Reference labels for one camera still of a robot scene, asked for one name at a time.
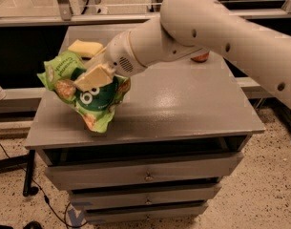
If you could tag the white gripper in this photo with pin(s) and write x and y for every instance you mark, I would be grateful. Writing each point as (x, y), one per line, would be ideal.
(120, 55)

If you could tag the green rice chip bag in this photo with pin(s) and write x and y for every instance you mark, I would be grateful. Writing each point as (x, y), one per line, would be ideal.
(96, 106)

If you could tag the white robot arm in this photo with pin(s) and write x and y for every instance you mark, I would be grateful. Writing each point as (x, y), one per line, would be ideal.
(187, 26)

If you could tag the yellow sponge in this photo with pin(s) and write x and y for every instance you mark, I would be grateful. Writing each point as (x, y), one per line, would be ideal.
(85, 49)

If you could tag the grey drawer cabinet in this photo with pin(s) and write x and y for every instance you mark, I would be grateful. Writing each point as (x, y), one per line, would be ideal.
(178, 132)

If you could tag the orange soda can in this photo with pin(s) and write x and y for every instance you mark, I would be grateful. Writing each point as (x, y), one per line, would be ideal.
(200, 58)

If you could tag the black table leg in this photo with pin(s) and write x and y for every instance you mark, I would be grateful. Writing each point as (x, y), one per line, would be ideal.
(28, 189)

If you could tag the metal railing frame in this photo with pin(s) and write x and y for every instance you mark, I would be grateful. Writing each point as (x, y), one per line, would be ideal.
(35, 12)

